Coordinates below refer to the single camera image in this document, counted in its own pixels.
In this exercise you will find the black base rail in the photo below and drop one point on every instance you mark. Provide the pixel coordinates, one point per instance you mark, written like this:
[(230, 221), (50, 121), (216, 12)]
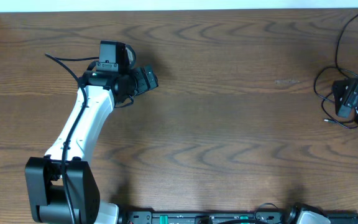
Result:
[(269, 216)]

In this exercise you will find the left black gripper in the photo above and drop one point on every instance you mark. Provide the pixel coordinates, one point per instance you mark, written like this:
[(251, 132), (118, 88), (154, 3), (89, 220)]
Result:
[(144, 85)]

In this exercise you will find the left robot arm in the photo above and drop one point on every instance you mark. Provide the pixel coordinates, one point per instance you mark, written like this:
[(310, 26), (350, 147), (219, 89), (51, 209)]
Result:
[(60, 185)]

